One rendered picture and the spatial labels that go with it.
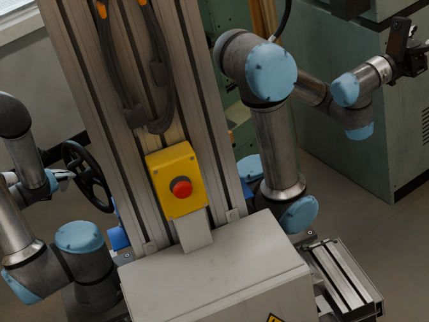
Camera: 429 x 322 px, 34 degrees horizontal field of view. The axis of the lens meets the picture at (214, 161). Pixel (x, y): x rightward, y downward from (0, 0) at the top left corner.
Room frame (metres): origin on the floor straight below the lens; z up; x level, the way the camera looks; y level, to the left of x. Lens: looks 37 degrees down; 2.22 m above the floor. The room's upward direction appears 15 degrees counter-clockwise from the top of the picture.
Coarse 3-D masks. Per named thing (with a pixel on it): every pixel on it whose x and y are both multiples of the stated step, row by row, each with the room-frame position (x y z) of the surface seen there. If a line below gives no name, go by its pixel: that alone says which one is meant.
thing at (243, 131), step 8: (240, 104) 2.15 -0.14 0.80; (288, 104) 2.16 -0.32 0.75; (224, 112) 2.13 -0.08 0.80; (232, 112) 2.11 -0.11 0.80; (240, 112) 2.10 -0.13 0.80; (248, 112) 2.09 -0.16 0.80; (232, 120) 2.07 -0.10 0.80; (240, 120) 2.05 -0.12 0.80; (248, 120) 2.05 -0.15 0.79; (232, 128) 2.02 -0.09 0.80; (240, 128) 2.03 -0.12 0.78; (248, 128) 2.05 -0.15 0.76; (240, 136) 2.02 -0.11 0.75; (248, 136) 2.04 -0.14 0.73; (232, 144) 2.00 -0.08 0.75; (240, 144) 2.02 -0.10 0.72
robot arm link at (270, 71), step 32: (224, 64) 1.39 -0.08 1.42; (256, 64) 1.30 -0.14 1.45; (288, 64) 1.32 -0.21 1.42; (256, 96) 1.31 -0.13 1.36; (288, 96) 1.32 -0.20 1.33; (256, 128) 1.34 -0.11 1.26; (288, 128) 1.33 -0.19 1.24; (288, 160) 1.32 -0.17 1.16; (288, 192) 1.31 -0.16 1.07; (288, 224) 1.28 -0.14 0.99
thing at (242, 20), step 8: (232, 0) 2.21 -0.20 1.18; (240, 0) 2.23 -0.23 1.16; (232, 8) 2.21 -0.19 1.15; (240, 8) 2.22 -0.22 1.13; (248, 8) 2.24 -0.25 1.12; (240, 16) 2.22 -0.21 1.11; (248, 16) 2.24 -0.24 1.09; (232, 24) 2.20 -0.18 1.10; (240, 24) 2.22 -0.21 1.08; (248, 24) 2.24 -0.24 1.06; (208, 32) 2.14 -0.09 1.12; (224, 32) 2.18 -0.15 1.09; (216, 40) 2.16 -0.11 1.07; (224, 88) 2.15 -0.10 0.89; (224, 96) 2.14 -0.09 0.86; (232, 96) 2.16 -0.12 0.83; (224, 104) 2.14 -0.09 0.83; (232, 104) 2.16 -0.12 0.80
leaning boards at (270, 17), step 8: (248, 0) 3.56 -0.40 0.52; (256, 0) 3.58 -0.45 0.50; (264, 0) 3.52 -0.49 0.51; (272, 0) 3.54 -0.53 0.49; (256, 8) 3.57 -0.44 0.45; (264, 8) 3.51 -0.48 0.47; (272, 8) 3.53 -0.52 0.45; (256, 16) 3.57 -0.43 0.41; (264, 16) 3.52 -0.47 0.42; (272, 16) 3.53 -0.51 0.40; (256, 24) 3.56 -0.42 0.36; (264, 24) 3.54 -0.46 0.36; (272, 24) 3.52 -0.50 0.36; (256, 32) 3.56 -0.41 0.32; (264, 32) 3.58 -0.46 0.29; (272, 32) 3.51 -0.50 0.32; (280, 40) 3.53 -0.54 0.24
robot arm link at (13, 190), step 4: (8, 188) 1.66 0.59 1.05; (12, 188) 1.66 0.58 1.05; (16, 188) 1.65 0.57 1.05; (12, 192) 1.64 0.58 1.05; (16, 192) 1.64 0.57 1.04; (16, 196) 1.63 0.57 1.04; (20, 196) 1.63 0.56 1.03; (16, 200) 1.62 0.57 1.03; (20, 200) 1.63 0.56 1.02; (20, 204) 1.62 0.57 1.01; (24, 204) 1.63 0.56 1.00; (20, 208) 1.62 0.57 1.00; (24, 208) 1.63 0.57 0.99
